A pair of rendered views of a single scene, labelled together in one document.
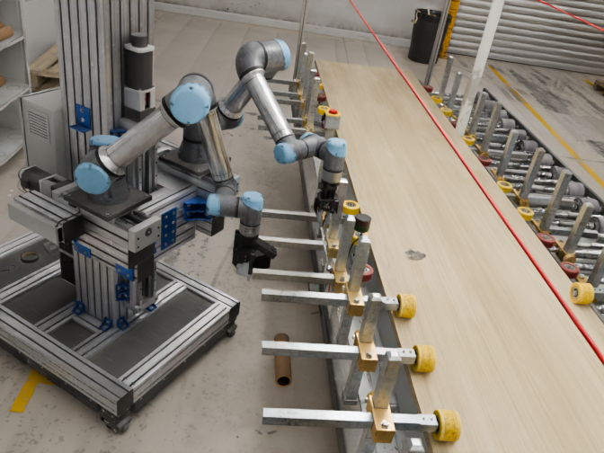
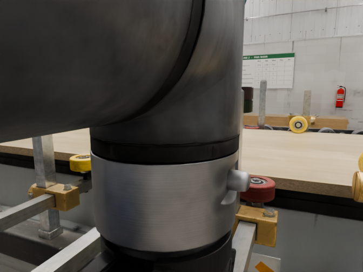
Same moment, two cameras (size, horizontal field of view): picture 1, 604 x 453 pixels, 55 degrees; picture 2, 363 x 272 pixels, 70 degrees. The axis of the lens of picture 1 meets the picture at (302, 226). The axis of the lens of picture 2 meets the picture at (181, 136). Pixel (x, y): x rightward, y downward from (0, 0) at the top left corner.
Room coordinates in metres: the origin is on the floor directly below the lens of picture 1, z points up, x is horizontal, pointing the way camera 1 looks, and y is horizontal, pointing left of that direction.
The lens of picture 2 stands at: (1.68, 0.29, 1.10)
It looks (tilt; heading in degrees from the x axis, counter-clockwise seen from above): 10 degrees down; 301
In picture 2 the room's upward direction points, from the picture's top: straight up
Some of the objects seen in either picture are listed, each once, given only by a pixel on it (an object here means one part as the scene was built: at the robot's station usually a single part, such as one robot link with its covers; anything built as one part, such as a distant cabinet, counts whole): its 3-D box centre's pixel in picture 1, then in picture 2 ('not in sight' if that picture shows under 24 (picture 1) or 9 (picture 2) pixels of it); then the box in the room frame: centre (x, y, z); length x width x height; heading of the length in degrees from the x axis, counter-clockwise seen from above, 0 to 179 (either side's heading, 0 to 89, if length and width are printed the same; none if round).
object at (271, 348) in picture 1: (344, 351); not in sight; (1.30, -0.19, 0.95); 0.50 x 0.04 x 0.04; 99
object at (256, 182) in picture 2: (360, 279); (254, 203); (1.82, -0.26, 0.85); 0.08 x 0.08 x 0.11
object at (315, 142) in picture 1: (312, 146); not in sight; (1.98, 0.01, 1.30); 0.11 x 0.11 x 0.08; 48
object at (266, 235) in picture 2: (340, 277); (240, 221); (1.82, -0.18, 0.85); 0.13 x 0.06 x 0.05; 9
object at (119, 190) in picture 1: (108, 183); not in sight; (1.83, 0.72, 1.09); 0.15 x 0.15 x 0.10
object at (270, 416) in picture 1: (357, 419); not in sight; (1.05, -0.23, 0.95); 0.50 x 0.04 x 0.04; 99
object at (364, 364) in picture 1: (364, 349); not in sight; (1.33, -0.25, 0.95); 0.13 x 0.06 x 0.05; 9
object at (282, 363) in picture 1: (282, 359); not in sight; (2.17, -0.01, 0.04); 0.30 x 0.08 x 0.08; 9
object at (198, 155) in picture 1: (196, 146); not in sight; (2.27, 0.51, 1.09); 0.15 x 0.15 x 0.10
